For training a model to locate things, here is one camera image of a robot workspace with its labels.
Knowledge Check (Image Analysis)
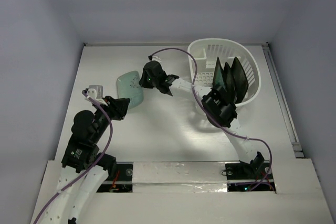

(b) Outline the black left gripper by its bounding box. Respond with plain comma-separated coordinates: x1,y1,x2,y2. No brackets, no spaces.
92,94,130,142

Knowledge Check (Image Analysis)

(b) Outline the light green rectangular plate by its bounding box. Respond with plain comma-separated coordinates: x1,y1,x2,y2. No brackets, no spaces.
117,71,144,109

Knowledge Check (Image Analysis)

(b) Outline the teal square plate brown rim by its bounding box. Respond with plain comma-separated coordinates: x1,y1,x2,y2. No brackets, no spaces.
212,57,227,90

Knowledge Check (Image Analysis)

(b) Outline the black floral square plate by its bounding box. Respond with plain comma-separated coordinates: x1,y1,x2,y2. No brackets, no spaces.
223,62,236,102

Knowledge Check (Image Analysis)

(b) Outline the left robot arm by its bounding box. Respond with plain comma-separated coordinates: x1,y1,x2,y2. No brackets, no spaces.
34,95,130,223

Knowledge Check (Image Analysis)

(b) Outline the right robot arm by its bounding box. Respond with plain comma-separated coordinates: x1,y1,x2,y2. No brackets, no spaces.
139,58,265,179

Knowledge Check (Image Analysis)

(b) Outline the white plastic dish rack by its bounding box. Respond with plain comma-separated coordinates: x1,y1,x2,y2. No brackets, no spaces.
187,38,261,110

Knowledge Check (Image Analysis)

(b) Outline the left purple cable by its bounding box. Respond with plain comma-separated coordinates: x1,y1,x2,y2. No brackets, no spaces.
30,90,114,223

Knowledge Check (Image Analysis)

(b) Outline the purple cable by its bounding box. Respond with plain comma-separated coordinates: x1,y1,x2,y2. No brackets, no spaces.
30,90,114,223
148,47,274,192

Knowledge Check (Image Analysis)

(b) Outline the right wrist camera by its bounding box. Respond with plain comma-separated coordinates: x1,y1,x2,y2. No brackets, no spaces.
148,55,162,63

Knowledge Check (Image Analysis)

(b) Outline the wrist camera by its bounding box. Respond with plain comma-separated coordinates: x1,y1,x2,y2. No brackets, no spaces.
148,55,162,63
83,85,103,101

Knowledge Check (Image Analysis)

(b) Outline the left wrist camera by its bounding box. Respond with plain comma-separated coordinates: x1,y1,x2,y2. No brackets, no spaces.
83,85,103,101

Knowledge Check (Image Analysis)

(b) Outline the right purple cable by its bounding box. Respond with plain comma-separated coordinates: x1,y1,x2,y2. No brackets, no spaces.
148,47,274,192

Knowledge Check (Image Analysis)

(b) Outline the foil covered front rail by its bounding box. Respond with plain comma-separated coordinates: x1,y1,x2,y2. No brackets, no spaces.
132,162,227,194

